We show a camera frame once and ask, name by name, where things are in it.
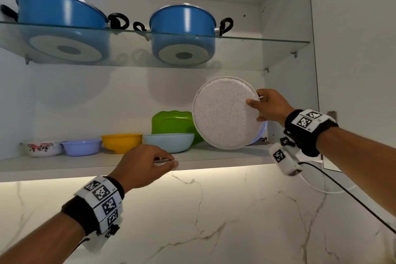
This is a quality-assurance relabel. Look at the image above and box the person's left hand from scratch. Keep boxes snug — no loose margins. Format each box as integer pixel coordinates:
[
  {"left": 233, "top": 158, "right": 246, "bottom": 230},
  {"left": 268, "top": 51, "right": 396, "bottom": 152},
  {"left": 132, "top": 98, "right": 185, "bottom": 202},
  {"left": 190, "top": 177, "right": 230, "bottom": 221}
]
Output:
[{"left": 108, "top": 144, "right": 179, "bottom": 195}]

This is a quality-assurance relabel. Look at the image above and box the person's right hand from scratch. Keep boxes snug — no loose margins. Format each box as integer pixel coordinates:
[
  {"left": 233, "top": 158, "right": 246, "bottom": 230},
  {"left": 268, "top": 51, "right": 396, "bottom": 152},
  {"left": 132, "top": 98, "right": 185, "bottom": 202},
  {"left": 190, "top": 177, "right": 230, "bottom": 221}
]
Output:
[{"left": 245, "top": 89, "right": 296, "bottom": 127}]

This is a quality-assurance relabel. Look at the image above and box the lavender plate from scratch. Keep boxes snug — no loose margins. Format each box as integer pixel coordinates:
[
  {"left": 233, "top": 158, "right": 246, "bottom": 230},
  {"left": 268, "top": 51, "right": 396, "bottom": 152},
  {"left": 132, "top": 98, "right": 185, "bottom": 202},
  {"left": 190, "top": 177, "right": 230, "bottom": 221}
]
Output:
[{"left": 247, "top": 120, "right": 269, "bottom": 146}]

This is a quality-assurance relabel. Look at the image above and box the yellow bowl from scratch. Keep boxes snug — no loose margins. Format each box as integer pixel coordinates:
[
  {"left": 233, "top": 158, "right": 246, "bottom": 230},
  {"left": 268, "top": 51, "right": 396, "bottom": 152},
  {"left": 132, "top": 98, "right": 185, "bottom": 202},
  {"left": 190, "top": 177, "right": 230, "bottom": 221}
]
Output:
[{"left": 101, "top": 133, "right": 144, "bottom": 154}]

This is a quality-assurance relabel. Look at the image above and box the light blue bowl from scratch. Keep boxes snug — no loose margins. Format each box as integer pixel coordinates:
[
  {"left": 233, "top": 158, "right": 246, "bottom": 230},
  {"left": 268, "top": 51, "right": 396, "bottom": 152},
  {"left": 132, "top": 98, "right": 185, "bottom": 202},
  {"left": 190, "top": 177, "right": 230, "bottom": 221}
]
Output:
[{"left": 142, "top": 132, "right": 196, "bottom": 154}]

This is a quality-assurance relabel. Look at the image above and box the speckled white plate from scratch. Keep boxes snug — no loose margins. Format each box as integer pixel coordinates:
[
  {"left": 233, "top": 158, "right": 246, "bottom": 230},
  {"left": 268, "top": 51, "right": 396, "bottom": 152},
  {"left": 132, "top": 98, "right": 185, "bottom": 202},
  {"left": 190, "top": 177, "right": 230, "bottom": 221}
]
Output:
[{"left": 192, "top": 75, "right": 264, "bottom": 151}]

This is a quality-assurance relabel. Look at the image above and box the green plate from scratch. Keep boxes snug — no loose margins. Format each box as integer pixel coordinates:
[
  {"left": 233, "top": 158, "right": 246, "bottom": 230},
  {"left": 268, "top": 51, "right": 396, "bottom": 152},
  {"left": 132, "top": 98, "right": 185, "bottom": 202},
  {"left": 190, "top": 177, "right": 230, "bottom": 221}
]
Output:
[{"left": 151, "top": 110, "right": 205, "bottom": 147}]

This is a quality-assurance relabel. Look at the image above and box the small lavender bowl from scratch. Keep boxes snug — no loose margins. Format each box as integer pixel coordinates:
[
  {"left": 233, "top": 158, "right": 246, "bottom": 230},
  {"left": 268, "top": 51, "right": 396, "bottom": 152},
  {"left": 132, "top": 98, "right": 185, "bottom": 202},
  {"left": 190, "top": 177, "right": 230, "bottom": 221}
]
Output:
[{"left": 61, "top": 139, "right": 103, "bottom": 157}]

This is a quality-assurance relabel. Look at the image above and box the white floral bowl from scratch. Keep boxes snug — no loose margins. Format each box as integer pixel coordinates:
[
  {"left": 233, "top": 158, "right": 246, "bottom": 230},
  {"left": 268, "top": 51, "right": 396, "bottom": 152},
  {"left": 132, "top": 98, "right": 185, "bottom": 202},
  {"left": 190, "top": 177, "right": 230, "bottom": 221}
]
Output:
[{"left": 20, "top": 141, "right": 64, "bottom": 158}]

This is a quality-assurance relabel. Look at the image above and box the person's left forearm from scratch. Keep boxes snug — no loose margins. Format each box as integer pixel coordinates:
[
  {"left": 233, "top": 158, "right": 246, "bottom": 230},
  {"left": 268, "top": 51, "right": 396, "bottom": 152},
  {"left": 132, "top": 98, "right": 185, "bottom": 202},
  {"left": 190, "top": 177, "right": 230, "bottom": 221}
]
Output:
[{"left": 0, "top": 211, "right": 84, "bottom": 264}]

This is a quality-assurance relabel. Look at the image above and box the person's right forearm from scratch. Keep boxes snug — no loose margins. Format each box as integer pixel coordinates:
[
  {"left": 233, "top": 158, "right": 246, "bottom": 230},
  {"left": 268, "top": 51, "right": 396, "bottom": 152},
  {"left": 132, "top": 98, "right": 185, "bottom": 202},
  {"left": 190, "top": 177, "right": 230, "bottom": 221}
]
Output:
[{"left": 318, "top": 126, "right": 396, "bottom": 215}]

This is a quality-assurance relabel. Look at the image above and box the glass shelf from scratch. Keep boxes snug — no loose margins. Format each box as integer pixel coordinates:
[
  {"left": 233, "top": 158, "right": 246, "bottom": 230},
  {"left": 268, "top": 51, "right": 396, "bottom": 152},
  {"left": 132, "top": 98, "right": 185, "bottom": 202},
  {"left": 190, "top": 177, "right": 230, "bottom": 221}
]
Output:
[{"left": 0, "top": 21, "right": 311, "bottom": 71}]

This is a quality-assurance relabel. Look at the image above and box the right wrist marker band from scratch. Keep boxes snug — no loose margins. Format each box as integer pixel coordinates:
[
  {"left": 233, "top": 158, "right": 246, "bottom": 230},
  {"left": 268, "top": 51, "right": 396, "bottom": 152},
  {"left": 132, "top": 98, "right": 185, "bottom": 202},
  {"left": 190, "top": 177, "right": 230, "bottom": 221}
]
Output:
[{"left": 283, "top": 108, "right": 340, "bottom": 158}]

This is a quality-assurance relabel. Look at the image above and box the wrist marker band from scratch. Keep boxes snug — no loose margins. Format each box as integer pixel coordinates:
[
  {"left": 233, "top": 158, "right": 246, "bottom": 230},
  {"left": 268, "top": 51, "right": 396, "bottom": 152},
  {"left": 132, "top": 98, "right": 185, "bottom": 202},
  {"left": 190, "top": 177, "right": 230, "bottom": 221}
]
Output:
[
  {"left": 283, "top": 108, "right": 340, "bottom": 158},
  {"left": 61, "top": 175, "right": 126, "bottom": 236}
]

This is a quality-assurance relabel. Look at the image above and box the left wrist marker band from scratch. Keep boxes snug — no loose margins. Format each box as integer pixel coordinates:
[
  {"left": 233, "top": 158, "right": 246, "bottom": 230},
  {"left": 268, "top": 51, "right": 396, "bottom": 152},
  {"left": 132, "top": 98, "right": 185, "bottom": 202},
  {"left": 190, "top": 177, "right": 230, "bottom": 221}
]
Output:
[{"left": 61, "top": 175, "right": 126, "bottom": 236}]

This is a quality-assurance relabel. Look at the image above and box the blue pan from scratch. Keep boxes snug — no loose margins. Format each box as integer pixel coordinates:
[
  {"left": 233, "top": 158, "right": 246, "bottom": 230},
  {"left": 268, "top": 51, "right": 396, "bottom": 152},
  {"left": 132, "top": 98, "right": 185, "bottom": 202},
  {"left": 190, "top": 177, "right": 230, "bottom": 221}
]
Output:
[
  {"left": 0, "top": 0, "right": 131, "bottom": 64},
  {"left": 132, "top": 3, "right": 235, "bottom": 66}
]

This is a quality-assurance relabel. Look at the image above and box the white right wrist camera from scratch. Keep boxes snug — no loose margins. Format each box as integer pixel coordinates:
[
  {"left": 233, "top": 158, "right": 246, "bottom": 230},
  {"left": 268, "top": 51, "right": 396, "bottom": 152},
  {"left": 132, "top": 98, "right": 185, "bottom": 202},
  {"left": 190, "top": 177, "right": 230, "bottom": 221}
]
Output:
[{"left": 269, "top": 138, "right": 304, "bottom": 177}]

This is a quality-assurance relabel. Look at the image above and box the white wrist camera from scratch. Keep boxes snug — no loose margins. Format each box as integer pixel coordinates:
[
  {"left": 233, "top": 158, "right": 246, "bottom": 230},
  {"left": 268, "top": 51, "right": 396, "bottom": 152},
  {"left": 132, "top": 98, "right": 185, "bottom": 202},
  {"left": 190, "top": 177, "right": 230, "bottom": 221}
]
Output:
[
  {"left": 269, "top": 138, "right": 304, "bottom": 177},
  {"left": 80, "top": 224, "right": 121, "bottom": 252}
]

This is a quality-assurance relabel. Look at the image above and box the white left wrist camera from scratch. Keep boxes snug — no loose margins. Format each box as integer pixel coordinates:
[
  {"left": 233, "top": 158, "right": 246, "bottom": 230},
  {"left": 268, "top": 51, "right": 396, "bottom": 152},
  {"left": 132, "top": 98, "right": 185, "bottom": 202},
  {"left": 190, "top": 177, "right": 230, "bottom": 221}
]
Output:
[{"left": 80, "top": 224, "right": 121, "bottom": 252}]

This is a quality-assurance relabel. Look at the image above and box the white cable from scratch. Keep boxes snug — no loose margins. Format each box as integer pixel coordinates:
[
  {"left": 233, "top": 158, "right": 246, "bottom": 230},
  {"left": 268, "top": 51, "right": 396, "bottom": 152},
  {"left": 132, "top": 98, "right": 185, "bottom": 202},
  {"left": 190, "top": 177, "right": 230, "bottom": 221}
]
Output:
[{"left": 300, "top": 171, "right": 360, "bottom": 195}]

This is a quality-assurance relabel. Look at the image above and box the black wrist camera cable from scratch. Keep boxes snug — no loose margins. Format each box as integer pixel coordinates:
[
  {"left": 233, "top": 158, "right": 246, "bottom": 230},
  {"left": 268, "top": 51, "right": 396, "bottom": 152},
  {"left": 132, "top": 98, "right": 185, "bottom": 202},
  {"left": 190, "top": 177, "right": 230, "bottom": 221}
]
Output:
[{"left": 300, "top": 162, "right": 396, "bottom": 235}]

